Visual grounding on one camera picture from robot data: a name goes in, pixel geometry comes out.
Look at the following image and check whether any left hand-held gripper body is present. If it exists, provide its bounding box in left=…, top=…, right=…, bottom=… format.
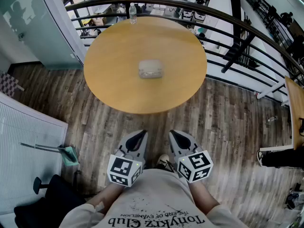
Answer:
left=106, top=149, right=145, bottom=189

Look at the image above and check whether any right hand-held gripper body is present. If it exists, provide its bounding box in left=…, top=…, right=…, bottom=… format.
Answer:
left=175, top=146, right=213, bottom=184

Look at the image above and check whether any person's left forearm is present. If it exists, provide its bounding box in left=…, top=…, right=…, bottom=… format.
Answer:
left=87, top=183, right=124, bottom=211

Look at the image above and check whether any person's right forearm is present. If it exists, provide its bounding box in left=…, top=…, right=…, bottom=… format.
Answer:
left=189, top=180, right=220, bottom=211

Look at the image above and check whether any person's beige shoe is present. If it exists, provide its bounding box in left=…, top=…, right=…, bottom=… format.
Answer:
left=157, top=153, right=171, bottom=169

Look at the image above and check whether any person's beige printed shirt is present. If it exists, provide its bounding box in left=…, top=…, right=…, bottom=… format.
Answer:
left=59, top=169, right=249, bottom=228

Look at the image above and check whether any black office chair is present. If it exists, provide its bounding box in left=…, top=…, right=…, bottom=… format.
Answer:
left=14, top=174, right=86, bottom=228

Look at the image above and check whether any white louvered panel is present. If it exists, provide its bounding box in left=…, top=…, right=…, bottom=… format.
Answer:
left=0, top=91, right=68, bottom=228

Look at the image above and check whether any black wheeled equipment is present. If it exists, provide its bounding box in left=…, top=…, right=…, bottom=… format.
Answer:
left=286, top=189, right=301, bottom=210

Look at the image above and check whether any clear plastic water bottle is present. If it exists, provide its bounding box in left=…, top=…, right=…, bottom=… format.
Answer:
left=129, top=2, right=138, bottom=25

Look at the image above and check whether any checkered board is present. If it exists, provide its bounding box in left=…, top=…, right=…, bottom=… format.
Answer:
left=0, top=71, right=24, bottom=97

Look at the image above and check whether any frosted glass door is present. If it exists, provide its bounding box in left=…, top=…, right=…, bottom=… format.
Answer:
left=0, top=0, right=84, bottom=70

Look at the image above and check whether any teal long-handled dustpan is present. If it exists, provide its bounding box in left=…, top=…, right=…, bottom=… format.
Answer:
left=20, top=142, right=80, bottom=167

